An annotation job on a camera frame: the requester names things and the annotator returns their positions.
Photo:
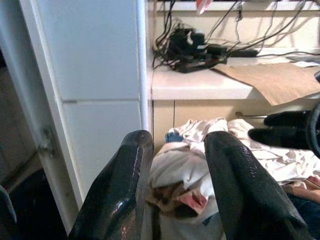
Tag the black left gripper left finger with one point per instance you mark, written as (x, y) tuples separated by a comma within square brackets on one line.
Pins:
[(117, 185)]

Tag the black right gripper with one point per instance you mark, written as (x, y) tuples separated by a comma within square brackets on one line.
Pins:
[(315, 127)]

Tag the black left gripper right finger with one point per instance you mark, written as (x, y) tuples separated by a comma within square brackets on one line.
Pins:
[(240, 185)]

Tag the white patterned garment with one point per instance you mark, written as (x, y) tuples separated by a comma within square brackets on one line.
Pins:
[(262, 152)]

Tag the brown cardboard sheet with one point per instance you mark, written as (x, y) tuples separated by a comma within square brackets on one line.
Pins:
[(272, 80)]

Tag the white garment with brown print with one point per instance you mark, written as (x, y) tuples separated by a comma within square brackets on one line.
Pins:
[(185, 190)]

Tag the white paper sheet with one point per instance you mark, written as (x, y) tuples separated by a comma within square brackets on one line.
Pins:
[(303, 63)]

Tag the dark blue denim garment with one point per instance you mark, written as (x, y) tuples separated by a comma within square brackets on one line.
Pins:
[(306, 212)]

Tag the blue cloth piece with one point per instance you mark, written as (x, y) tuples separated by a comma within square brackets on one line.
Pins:
[(173, 137)]

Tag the metal door hinge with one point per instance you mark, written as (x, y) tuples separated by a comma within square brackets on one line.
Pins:
[(47, 141)]

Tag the black power strip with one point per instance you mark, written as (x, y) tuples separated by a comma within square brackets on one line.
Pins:
[(200, 64)]

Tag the white tall cabinet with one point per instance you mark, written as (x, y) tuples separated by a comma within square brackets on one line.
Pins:
[(87, 75)]

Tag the white round pipe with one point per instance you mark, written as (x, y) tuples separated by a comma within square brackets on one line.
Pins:
[(142, 62)]

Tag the black power adapter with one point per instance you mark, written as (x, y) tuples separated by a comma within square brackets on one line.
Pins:
[(185, 37)]

